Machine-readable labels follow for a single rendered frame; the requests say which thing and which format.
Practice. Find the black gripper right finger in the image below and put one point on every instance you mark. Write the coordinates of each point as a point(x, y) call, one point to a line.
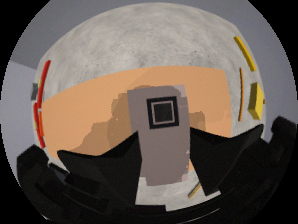
point(214, 156)

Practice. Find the yellow flat bar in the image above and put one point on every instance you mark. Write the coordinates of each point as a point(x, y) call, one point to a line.
point(245, 53)

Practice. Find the yellow rectangular block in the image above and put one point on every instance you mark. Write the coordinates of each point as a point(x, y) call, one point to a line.
point(256, 101)

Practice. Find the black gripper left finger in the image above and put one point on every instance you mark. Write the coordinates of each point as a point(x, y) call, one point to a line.
point(119, 169)

